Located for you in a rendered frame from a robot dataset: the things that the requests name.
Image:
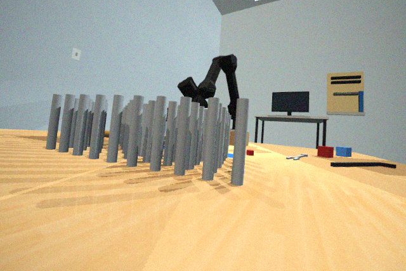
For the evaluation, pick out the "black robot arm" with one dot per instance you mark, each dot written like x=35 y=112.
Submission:
x=207 y=87

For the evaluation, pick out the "grey metal wrench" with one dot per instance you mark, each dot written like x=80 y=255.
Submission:
x=297 y=157

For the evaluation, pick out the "long black flat bar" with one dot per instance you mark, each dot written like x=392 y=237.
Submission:
x=361 y=164

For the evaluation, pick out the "blue block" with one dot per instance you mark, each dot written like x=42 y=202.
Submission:
x=343 y=151

